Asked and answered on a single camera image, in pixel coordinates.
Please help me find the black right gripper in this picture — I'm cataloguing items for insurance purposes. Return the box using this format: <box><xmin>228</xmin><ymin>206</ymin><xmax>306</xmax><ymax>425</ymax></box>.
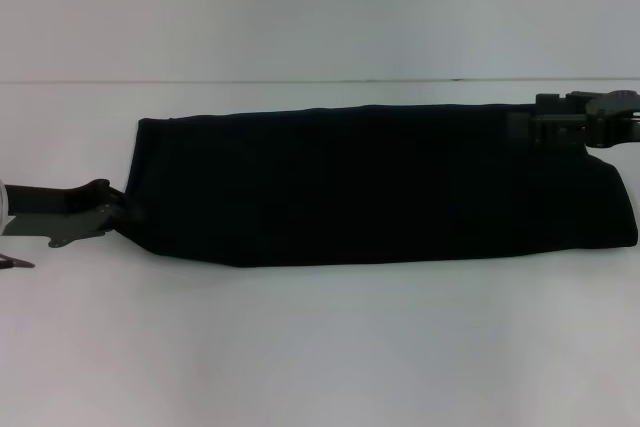
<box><xmin>505</xmin><ymin>89</ymin><xmax>640</xmax><ymax>150</ymax></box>

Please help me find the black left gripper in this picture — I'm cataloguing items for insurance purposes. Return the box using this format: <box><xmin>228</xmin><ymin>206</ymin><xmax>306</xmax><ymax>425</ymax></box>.
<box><xmin>8</xmin><ymin>178</ymin><xmax>148</xmax><ymax>249</ymax></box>

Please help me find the black shirt with FREE print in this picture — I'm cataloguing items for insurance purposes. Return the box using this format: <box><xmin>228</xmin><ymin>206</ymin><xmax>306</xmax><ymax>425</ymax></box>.
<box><xmin>122</xmin><ymin>103</ymin><xmax>640</xmax><ymax>270</ymax></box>

